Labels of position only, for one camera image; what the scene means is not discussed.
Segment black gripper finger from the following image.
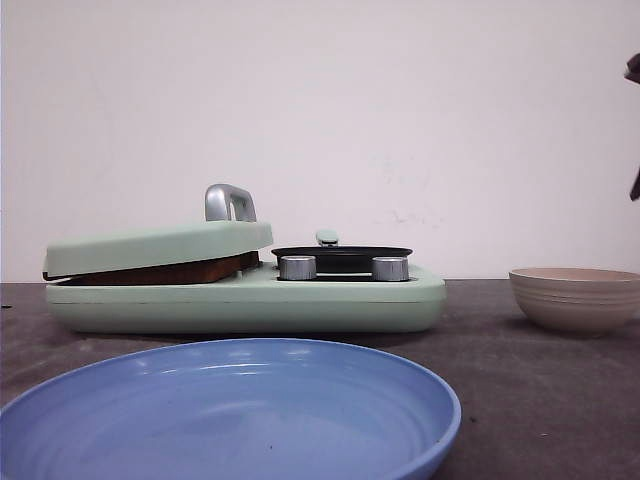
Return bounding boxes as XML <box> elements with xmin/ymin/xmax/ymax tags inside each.
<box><xmin>624</xmin><ymin>53</ymin><xmax>640</xmax><ymax>83</ymax></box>
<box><xmin>629</xmin><ymin>171</ymin><xmax>640</xmax><ymax>201</ymax></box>

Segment white bread slice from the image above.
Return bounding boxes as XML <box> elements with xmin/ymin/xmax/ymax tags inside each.
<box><xmin>61</xmin><ymin>251</ymin><xmax>260</xmax><ymax>286</ymax></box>

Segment mint green breakfast maker lid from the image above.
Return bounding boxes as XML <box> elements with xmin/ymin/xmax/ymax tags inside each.
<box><xmin>42</xmin><ymin>183</ymin><xmax>273</xmax><ymax>281</ymax></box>

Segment beige ribbed bowl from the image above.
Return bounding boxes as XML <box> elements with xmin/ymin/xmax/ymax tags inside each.
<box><xmin>509</xmin><ymin>267</ymin><xmax>639</xmax><ymax>336</ymax></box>

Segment right silver control knob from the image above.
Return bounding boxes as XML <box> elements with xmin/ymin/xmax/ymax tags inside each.
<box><xmin>371</xmin><ymin>256</ymin><xmax>409</xmax><ymax>282</ymax></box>

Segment silver control knob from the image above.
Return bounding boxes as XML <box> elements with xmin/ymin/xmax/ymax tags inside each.
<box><xmin>371</xmin><ymin>256</ymin><xmax>409</xmax><ymax>282</ymax></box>
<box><xmin>279</xmin><ymin>255</ymin><xmax>317</xmax><ymax>281</ymax></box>

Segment black frying pan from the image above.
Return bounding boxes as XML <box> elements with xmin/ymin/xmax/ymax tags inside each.
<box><xmin>271</xmin><ymin>230</ymin><xmax>413</xmax><ymax>274</ymax></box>

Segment left silver control knob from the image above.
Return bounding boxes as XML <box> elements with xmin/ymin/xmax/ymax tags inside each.
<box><xmin>279</xmin><ymin>255</ymin><xmax>317</xmax><ymax>281</ymax></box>

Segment blue plate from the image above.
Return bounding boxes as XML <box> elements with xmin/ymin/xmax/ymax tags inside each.
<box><xmin>1</xmin><ymin>339</ymin><xmax>462</xmax><ymax>479</ymax></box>

